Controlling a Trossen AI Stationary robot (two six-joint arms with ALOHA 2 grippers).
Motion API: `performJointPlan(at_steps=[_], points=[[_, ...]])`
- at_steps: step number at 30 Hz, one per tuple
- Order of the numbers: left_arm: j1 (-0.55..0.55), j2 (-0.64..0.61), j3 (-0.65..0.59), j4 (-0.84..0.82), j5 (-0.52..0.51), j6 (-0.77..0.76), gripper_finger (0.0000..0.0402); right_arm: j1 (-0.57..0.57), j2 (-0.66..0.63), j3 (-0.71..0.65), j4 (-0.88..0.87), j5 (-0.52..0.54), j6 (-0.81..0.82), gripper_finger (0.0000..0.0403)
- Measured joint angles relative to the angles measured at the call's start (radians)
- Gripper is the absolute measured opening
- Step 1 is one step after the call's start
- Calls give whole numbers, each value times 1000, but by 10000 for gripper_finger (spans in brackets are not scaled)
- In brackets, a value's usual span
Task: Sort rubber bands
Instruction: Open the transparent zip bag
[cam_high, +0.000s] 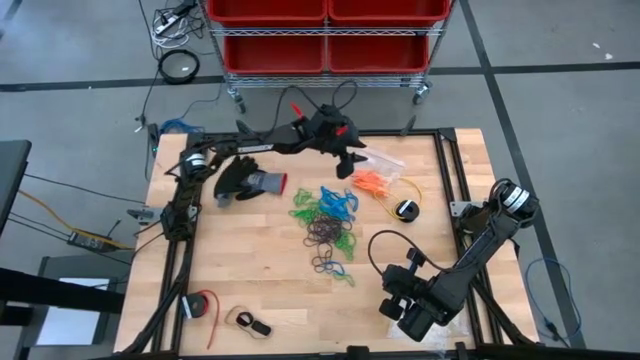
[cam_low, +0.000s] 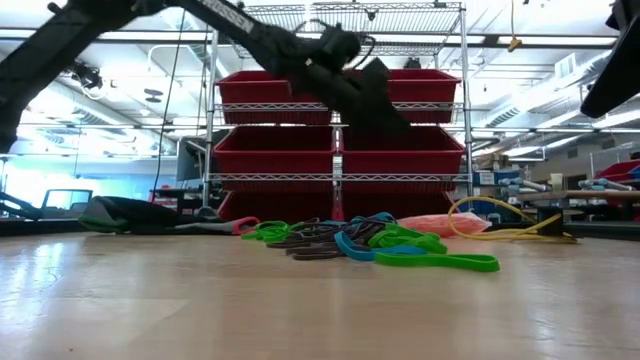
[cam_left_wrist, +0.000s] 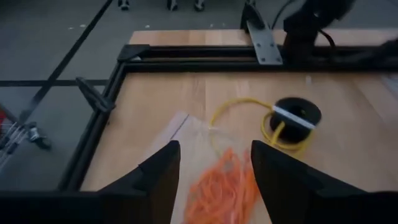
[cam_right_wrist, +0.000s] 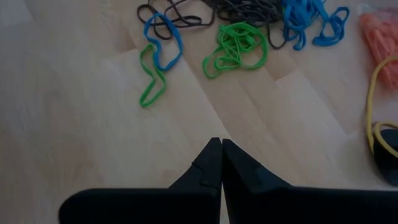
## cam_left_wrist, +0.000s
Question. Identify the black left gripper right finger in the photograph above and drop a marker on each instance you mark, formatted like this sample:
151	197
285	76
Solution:
311	205

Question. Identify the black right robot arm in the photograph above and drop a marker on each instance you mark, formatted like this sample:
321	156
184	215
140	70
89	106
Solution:
298	37

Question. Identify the office chair castor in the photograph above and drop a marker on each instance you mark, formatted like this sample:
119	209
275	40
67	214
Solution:
200	5
172	4
123	4

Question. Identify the orange rubber band bunch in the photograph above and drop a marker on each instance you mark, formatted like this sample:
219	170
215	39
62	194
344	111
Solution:
217	193

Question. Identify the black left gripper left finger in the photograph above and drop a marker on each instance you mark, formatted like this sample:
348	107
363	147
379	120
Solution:
93	208

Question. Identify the clear plastic zipper bag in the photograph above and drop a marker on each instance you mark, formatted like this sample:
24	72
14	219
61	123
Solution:
192	149

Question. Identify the grey metal bracket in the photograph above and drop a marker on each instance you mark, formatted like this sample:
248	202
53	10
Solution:
264	46

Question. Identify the red plastic bin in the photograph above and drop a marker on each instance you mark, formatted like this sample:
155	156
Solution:
2	118

